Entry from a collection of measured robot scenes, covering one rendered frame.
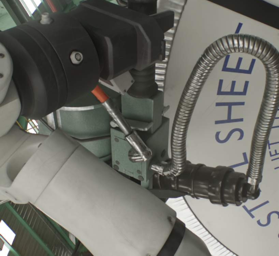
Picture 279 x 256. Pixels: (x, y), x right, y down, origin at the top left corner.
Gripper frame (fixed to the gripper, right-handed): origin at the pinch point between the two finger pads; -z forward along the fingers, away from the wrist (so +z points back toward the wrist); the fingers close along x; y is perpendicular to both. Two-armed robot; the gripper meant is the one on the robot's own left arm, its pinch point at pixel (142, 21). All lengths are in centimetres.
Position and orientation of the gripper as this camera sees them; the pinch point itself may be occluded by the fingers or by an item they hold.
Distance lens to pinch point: 51.8
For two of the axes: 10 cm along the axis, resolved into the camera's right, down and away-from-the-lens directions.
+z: -6.7, 4.4, -6.0
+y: 0.0, 8.1, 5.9
